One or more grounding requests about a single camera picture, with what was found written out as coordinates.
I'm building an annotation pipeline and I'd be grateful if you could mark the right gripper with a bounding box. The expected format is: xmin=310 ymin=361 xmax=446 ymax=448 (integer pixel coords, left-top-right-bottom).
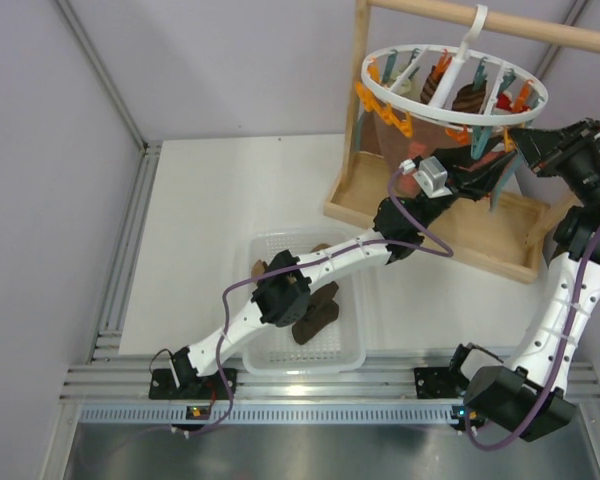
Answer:
xmin=508 ymin=117 xmax=600 ymax=208

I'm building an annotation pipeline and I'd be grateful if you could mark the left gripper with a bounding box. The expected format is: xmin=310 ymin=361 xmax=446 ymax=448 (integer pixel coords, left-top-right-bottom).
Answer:
xmin=411 ymin=134 xmax=515 ymax=233

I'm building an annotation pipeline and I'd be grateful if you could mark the yellow clip front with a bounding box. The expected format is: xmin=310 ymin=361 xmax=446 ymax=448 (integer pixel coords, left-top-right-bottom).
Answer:
xmin=501 ymin=128 xmax=516 ymax=153

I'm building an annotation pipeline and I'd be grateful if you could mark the white round clip hanger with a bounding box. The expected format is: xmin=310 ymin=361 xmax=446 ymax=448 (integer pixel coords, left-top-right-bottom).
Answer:
xmin=355 ymin=5 xmax=549 ymax=131

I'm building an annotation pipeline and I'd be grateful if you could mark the dark brown sock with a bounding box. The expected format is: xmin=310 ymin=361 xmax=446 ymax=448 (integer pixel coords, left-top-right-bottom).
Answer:
xmin=307 ymin=282 xmax=339 ymax=313
xmin=291 ymin=300 xmax=340 ymax=345

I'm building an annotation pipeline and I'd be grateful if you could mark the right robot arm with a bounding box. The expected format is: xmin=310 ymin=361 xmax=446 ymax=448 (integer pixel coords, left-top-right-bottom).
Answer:
xmin=446 ymin=119 xmax=600 ymax=451

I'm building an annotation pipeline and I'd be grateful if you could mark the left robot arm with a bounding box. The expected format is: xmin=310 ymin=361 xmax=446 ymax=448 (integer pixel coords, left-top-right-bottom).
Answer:
xmin=149 ymin=147 xmax=515 ymax=400

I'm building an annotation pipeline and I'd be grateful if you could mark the orange clip front left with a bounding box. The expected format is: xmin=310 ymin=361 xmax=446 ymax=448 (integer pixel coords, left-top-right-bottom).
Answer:
xmin=445 ymin=125 xmax=471 ymax=146

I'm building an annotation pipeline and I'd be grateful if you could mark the cream sock on hanger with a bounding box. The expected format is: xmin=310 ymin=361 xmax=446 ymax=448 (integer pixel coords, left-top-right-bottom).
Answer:
xmin=394 ymin=78 xmax=415 ymax=98

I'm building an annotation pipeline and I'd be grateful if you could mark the light blue sock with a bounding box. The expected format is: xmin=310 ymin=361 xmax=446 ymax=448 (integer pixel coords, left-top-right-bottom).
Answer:
xmin=489 ymin=150 xmax=523 ymax=213

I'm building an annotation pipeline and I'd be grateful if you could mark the red white sock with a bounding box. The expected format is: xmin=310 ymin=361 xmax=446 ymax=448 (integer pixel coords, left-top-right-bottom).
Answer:
xmin=493 ymin=90 xmax=520 ymax=115

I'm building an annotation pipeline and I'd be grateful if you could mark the wooden hanging rack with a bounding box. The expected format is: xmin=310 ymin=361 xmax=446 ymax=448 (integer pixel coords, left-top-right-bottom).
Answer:
xmin=324 ymin=1 xmax=600 ymax=284

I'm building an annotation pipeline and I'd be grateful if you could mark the brown printed cloth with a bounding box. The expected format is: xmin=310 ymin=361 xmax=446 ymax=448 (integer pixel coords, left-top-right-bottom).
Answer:
xmin=354 ymin=112 xmax=459 ymax=174

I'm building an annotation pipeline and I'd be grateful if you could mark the striped brown sock right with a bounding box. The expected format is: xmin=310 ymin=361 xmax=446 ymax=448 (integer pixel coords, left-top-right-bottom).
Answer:
xmin=452 ymin=83 xmax=486 ymax=114

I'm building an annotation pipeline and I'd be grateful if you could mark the striped brown sock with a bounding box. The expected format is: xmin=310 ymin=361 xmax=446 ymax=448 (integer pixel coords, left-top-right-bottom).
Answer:
xmin=420 ymin=72 xmax=440 ymax=104
xmin=452 ymin=83 xmax=486 ymax=114

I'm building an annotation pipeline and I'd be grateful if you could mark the striped brown sock left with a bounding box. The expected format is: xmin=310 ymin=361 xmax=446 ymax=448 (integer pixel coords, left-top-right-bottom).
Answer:
xmin=420 ymin=72 xmax=440 ymax=104

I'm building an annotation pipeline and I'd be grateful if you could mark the white plastic basket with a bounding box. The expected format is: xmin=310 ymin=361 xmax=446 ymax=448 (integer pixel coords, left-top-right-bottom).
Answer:
xmin=242 ymin=226 xmax=366 ymax=376

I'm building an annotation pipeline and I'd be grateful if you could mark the tan sock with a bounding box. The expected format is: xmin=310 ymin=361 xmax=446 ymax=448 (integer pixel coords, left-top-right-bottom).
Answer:
xmin=250 ymin=243 xmax=329 ymax=278

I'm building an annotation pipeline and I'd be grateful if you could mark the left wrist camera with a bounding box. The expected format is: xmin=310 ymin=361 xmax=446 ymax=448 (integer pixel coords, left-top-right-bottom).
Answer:
xmin=397 ymin=156 xmax=452 ymax=198

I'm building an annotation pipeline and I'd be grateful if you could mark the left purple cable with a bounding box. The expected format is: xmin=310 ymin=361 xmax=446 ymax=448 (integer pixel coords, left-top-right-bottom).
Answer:
xmin=169 ymin=169 xmax=454 ymax=441

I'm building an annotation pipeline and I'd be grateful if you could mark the slotted metal rail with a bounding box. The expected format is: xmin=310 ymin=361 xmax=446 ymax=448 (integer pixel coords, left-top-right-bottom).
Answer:
xmin=79 ymin=401 xmax=465 ymax=425

